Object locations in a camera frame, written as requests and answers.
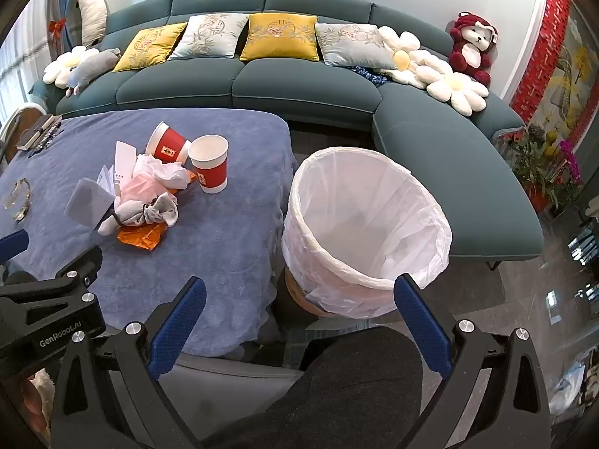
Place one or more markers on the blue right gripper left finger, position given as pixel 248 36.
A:
pixel 170 325

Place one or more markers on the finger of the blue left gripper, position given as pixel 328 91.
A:
pixel 13 244

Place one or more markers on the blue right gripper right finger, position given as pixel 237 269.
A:
pixel 432 341

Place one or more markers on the orange snack wrapper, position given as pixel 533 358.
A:
pixel 146 236

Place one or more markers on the white tissue pile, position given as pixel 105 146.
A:
pixel 148 197

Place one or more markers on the red paper cup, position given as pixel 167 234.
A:
pixel 167 145
pixel 208 155

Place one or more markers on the grey foil pouch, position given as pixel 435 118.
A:
pixel 89 203

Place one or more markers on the white paper receipt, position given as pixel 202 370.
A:
pixel 113 179

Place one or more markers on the white lined trash bin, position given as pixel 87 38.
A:
pixel 356 220

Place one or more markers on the glass bangle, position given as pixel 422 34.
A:
pixel 17 203

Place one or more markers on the black remote and pens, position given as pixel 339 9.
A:
pixel 38 136

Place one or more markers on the blue velvet table cloth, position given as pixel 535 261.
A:
pixel 230 240

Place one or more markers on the white daisy pillow left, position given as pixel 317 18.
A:
pixel 58 71

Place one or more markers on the white daisy pillow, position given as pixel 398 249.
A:
pixel 414 65
pixel 465 95
pixel 58 71

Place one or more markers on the grey plush toy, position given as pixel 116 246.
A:
pixel 93 67

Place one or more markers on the potted flower plant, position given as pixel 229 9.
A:
pixel 546 168

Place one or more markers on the white daisy pillow outer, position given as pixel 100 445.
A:
pixel 465 95

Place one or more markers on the yellow cushion left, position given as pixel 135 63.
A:
pixel 150 47

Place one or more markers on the yellow cushion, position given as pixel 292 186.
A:
pixel 150 47
pixel 281 35

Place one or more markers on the white long plush toy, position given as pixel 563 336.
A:
pixel 94 21

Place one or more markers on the blue patterned cloth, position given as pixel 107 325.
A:
pixel 376 79

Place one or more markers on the white daisy pillow inner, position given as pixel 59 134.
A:
pixel 414 65

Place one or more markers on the light floral cushion left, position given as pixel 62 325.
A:
pixel 210 35

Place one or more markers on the light floral cushion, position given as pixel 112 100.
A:
pixel 350 44
pixel 210 35

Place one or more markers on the light floral cushion right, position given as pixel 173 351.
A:
pixel 350 44

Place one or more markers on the red white teddy bear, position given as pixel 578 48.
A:
pixel 474 39

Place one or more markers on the teal curved sectional sofa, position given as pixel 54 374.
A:
pixel 489 212

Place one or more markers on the yellow cushion centre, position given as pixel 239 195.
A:
pixel 281 35

